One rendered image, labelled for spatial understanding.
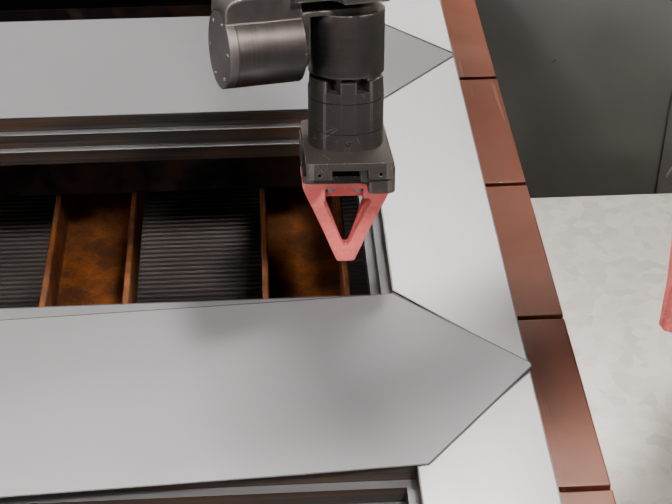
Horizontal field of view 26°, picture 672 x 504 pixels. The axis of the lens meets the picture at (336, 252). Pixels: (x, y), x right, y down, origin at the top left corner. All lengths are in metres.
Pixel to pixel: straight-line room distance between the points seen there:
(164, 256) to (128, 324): 0.57
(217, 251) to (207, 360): 0.61
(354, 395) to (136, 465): 0.16
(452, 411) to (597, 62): 0.93
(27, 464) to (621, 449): 0.51
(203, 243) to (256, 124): 0.36
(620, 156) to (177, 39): 0.74
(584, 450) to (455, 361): 0.11
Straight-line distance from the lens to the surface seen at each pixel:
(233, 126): 1.33
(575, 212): 1.51
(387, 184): 1.08
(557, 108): 1.90
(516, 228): 1.23
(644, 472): 1.24
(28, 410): 1.03
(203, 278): 1.62
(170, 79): 1.37
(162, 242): 1.67
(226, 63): 1.04
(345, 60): 1.06
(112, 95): 1.36
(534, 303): 1.15
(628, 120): 1.93
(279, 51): 1.04
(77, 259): 1.45
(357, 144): 1.08
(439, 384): 1.03
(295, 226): 1.47
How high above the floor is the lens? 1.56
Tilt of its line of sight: 38 degrees down
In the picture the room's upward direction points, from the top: straight up
